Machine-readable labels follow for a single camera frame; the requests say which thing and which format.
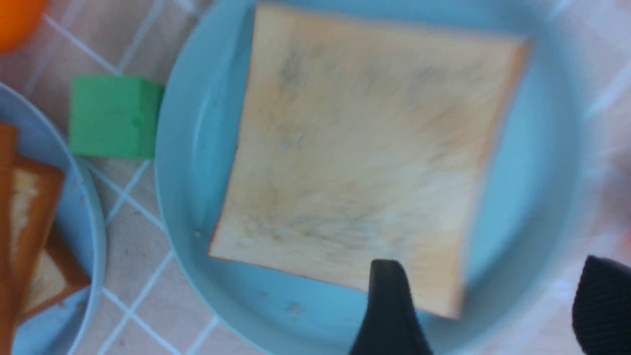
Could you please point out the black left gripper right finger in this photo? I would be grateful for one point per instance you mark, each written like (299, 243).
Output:
(601, 313)

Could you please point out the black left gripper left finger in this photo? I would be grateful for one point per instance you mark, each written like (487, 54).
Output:
(390, 325)

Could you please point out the toast slice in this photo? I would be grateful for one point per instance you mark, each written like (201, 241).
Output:
(366, 140)
(57, 277)
(30, 192)

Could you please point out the green centre plate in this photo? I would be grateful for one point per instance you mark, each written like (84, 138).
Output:
(535, 206)

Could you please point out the blue bread plate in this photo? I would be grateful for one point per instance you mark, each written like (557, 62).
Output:
(79, 218)

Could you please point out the green foam cube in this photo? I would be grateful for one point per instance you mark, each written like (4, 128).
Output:
(114, 117)

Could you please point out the orange fruit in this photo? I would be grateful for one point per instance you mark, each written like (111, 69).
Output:
(19, 20)

